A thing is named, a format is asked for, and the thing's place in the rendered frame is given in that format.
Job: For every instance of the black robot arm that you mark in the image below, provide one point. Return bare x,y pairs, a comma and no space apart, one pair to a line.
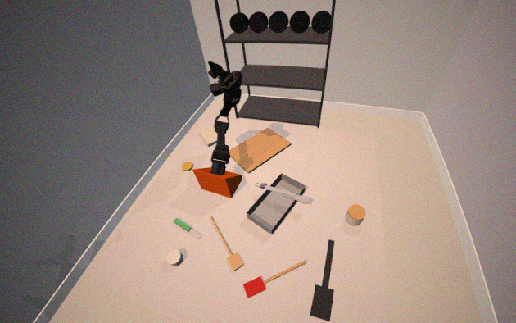
231,99

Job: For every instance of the red spatula with wooden handle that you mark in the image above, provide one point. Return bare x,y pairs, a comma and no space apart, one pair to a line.
258,285

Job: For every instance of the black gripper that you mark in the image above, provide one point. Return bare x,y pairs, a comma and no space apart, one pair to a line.
225,78

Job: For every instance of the grey cylinder with orange top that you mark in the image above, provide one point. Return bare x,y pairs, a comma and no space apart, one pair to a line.
355,214

